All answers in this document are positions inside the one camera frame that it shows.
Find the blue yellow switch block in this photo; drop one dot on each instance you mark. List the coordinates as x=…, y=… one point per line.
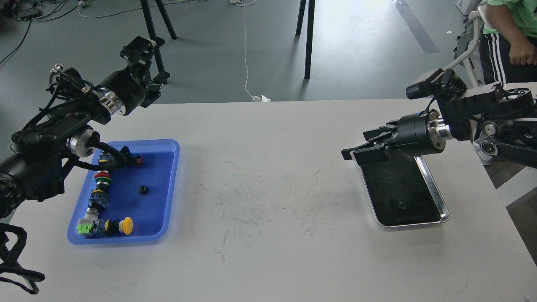
x=105, y=158

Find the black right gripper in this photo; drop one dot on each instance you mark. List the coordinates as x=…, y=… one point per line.
x=416, y=135

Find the silver metal tray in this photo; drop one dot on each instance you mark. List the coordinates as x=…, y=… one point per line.
x=404, y=177

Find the yellow mushroom push button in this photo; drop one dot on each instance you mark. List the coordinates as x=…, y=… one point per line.
x=112, y=227

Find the person in green shirt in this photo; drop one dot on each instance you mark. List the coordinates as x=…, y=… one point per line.
x=508, y=44

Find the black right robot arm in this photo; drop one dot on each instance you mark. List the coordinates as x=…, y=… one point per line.
x=507, y=118

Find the blue plastic tray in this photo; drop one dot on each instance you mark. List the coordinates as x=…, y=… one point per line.
x=149, y=212

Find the black stand legs right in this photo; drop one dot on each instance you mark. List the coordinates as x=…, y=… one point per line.
x=310, y=4

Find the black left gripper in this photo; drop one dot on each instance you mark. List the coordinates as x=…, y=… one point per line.
x=125, y=90

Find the black red switch part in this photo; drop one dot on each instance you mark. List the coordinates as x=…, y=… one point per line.
x=131, y=159

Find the white office chair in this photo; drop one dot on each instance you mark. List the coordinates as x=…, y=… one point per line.
x=466, y=51

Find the red green push button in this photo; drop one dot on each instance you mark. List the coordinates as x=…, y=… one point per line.
x=103, y=178

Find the green grey connector part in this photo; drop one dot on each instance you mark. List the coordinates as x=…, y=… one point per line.
x=88, y=226

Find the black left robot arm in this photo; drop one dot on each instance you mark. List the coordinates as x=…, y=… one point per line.
x=59, y=137

